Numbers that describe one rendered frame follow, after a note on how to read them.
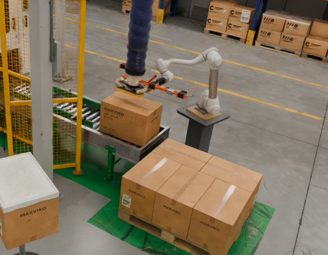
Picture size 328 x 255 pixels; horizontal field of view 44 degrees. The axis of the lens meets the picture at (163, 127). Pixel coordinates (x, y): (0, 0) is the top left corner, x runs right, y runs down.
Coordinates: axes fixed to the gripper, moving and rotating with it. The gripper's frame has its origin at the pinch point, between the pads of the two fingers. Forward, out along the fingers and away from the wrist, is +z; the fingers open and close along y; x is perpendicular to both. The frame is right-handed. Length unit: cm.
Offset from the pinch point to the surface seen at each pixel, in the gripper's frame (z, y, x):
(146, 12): 5, -77, 17
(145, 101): -11.7, 28.8, 14.5
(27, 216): 204, 35, -9
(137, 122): 19.3, 40.0, 6.6
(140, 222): 76, 121, -40
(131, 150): 35, 68, 2
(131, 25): 10, -61, 31
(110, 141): 34, 68, 30
